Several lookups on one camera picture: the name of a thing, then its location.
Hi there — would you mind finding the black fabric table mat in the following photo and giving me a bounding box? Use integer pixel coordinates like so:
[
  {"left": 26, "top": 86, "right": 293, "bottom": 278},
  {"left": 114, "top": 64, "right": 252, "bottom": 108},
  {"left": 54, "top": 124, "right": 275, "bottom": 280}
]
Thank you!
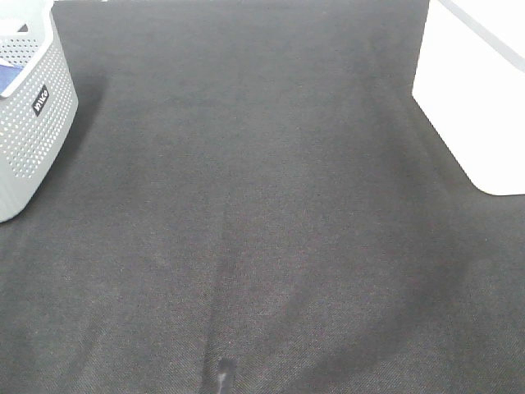
[{"left": 1, "top": 1, "right": 524, "bottom": 393}]

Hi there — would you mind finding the white plastic box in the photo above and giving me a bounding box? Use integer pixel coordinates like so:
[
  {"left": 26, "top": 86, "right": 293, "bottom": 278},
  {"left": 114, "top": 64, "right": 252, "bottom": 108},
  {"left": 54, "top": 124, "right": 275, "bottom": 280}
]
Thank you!
[{"left": 412, "top": 1, "right": 524, "bottom": 196}]

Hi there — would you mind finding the grey perforated laundry basket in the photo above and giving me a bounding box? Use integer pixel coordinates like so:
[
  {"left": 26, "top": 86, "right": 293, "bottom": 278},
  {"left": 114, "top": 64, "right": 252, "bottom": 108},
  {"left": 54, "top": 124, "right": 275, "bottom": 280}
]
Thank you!
[{"left": 1, "top": 1, "right": 79, "bottom": 222}]

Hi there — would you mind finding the blue towel in basket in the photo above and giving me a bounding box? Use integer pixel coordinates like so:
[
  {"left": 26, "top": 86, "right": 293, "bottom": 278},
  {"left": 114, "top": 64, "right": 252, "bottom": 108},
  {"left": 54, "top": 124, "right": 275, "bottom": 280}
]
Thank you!
[{"left": 0, "top": 59, "right": 23, "bottom": 93}]

